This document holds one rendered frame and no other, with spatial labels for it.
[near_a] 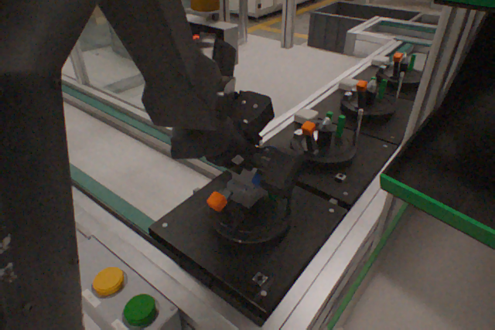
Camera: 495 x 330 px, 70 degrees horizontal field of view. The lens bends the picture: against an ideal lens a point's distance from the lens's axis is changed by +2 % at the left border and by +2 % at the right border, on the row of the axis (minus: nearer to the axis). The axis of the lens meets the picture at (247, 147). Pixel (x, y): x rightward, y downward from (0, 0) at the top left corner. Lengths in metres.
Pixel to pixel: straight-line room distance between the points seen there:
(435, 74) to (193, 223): 0.41
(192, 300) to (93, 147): 0.53
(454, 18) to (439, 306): 0.29
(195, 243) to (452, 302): 0.34
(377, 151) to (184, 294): 0.49
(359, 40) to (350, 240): 1.19
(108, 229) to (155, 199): 0.13
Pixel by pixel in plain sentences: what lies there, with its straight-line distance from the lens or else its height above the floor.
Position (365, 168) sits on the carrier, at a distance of 0.74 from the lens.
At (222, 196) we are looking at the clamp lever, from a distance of 0.49.
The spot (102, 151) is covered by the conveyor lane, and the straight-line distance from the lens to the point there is 0.92.
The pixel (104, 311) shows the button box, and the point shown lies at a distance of 0.54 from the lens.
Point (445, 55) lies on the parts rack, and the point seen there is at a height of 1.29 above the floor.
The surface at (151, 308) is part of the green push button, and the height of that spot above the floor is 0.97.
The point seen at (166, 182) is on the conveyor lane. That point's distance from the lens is 0.77.
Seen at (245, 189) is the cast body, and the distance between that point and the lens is 0.53.
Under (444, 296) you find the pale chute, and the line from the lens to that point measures 0.45.
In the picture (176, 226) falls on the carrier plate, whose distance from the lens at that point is 0.60.
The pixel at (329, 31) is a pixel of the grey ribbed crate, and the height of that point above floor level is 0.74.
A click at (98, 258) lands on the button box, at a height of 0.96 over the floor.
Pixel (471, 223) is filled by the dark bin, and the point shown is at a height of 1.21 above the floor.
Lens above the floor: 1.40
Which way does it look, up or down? 34 degrees down
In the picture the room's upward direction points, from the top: straight up
